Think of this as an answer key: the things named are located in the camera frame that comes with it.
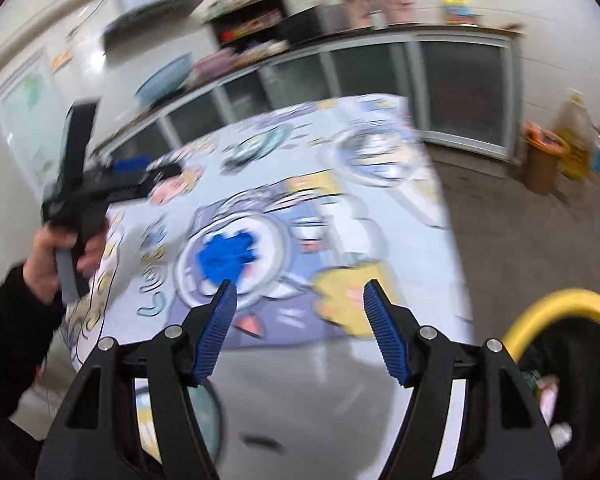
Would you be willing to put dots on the range hood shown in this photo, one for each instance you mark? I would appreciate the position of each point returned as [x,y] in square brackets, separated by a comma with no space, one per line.
[155,15]

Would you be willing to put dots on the blue cloth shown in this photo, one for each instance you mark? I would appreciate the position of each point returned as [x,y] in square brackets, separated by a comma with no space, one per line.
[225,260]

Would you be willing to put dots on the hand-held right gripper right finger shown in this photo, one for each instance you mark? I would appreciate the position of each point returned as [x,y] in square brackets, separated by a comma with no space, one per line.
[387,335]

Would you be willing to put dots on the pink plastic basin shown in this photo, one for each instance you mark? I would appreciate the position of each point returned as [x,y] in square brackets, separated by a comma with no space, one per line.
[212,65]

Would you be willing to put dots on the framed flower picture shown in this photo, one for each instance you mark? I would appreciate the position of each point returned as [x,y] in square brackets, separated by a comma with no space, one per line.
[30,110]

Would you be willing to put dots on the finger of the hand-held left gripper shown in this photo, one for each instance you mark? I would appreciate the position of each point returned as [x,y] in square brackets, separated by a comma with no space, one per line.
[127,191]
[140,170]

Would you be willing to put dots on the cartoon printed tablecloth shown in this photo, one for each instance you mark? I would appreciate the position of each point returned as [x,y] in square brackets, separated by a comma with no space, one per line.
[330,210]

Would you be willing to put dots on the dark spice shelf rack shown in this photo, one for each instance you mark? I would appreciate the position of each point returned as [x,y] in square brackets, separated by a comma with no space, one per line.
[245,20]

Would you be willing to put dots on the person's left forearm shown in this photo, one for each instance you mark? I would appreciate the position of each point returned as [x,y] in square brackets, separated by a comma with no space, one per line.
[10,340]

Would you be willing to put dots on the person's left hand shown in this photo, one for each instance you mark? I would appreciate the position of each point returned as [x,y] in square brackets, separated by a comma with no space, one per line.
[40,265]

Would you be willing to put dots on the black microwave oven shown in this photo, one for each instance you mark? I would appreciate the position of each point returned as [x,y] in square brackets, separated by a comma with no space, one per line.
[302,27]

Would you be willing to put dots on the yellow cooking oil bottle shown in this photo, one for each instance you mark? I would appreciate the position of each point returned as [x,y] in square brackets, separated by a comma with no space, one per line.
[577,130]

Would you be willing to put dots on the yellow rimmed trash bin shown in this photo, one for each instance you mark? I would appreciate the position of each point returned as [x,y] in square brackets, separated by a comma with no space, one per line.
[555,305]

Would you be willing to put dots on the glass door counter cabinet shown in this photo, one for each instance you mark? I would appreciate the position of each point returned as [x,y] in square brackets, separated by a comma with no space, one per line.
[460,90]

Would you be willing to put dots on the plastic bag of food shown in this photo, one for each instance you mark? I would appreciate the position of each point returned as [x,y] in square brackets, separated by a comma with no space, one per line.
[262,50]

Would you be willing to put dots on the colourful toy box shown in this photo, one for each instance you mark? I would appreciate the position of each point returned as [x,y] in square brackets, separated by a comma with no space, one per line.
[457,7]

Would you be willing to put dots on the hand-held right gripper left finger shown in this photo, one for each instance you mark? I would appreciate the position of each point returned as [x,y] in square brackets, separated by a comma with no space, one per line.
[215,330]

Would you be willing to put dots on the brown bucket with orange top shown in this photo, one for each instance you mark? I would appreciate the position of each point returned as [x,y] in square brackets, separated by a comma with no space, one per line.
[542,165]

